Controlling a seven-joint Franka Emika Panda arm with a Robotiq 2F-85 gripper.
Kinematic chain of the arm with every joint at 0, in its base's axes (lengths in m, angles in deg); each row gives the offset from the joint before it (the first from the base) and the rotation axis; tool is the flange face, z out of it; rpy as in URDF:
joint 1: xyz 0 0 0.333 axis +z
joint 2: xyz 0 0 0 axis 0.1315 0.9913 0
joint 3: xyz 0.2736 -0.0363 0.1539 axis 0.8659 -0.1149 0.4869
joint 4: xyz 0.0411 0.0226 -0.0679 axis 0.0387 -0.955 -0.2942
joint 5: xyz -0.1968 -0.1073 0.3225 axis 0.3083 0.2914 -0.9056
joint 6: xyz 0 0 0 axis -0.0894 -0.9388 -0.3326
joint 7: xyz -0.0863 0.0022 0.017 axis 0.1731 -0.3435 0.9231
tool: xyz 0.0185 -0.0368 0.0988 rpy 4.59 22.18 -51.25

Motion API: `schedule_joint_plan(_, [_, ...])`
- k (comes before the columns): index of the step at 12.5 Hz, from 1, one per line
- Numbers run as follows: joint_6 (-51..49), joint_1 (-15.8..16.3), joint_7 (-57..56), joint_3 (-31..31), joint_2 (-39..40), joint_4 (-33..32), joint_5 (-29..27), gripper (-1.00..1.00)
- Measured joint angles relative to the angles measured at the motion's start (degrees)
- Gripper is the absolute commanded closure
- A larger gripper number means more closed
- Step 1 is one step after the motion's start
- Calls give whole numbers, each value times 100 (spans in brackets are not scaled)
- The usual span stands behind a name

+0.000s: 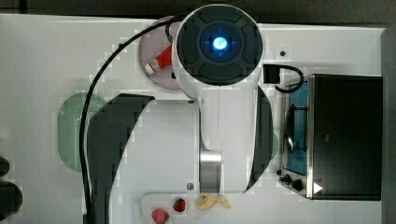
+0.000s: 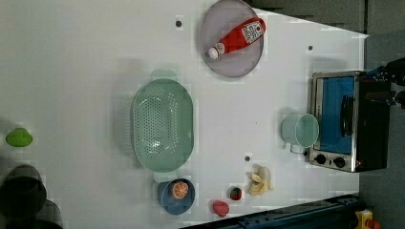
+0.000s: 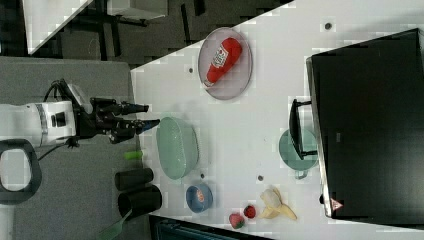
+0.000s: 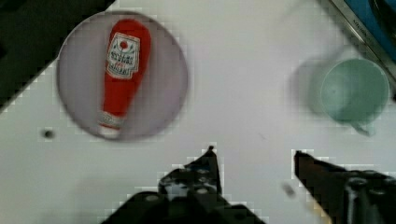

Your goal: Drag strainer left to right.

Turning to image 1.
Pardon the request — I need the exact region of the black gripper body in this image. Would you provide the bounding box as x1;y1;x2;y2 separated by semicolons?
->
263;64;280;83

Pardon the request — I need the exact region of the green oval strainer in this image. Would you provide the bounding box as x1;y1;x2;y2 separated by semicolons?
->
58;92;87;173

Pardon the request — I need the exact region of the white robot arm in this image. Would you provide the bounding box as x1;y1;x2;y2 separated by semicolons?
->
87;4;274;224

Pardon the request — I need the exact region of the green mug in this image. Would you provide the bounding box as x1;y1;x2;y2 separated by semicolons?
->
271;133;279;159

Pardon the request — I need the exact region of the black toaster oven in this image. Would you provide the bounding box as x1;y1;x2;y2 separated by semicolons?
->
277;74;383;201

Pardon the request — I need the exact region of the red ketchup bottle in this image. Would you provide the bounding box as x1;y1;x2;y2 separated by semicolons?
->
144;46;172;74

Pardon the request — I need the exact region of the grey round plate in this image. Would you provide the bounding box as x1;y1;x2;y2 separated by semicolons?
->
138;22;180;91

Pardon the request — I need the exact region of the peeled banana toy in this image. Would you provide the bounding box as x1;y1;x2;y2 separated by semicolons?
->
195;193;231;210

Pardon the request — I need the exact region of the red strawberry toy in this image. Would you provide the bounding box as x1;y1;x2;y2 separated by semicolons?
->
173;198;186;213

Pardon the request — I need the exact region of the pink strawberry toy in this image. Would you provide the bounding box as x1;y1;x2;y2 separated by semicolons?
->
151;208;169;224

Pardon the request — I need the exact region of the dark round stand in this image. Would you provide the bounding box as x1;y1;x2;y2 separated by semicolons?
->
0;156;23;218

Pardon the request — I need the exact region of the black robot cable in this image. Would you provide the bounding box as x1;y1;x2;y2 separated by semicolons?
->
78;13;188;224

